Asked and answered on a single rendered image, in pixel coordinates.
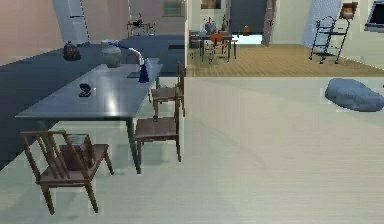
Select brown wooden chair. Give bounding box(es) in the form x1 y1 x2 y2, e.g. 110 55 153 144
20 129 115 216
134 95 183 166
150 61 186 118

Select blue desk lamp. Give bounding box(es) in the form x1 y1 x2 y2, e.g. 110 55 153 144
107 41 151 84

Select dark small dining table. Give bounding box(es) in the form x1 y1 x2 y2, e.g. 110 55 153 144
198 33 238 64

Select orange chair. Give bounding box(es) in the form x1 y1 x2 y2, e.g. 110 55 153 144
209 32 224 54

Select grey dining table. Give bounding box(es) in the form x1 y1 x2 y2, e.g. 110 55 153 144
15 57 164 175

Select grey patterned vase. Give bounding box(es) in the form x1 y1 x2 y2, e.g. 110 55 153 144
204 21 218 35

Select green framed picture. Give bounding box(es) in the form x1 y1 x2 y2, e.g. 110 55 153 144
161 0 185 17

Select small black object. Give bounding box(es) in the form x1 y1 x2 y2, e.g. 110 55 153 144
78 83 92 98

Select dark round bag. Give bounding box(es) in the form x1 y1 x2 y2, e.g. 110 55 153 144
63 41 82 62

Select black metal shelf rack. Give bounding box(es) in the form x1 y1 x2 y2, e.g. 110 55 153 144
308 15 351 65

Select blue grey floor cushion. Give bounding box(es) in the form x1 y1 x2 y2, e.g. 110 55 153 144
324 77 384 113

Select brown framed picture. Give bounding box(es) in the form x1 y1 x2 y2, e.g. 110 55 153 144
339 1 359 20

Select framed wall picture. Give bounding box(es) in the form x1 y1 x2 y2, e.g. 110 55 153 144
200 0 222 10

